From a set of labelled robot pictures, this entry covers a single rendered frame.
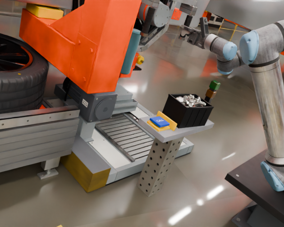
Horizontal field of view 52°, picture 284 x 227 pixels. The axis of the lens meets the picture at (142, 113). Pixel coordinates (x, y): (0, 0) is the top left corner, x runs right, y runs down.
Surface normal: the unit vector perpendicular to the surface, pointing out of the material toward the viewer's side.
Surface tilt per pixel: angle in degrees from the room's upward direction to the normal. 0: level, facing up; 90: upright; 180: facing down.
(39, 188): 0
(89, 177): 90
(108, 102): 90
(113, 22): 90
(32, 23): 90
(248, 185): 0
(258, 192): 0
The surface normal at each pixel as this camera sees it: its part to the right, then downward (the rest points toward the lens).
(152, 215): 0.30, -0.85
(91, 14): -0.69, 0.12
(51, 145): 0.66, 0.51
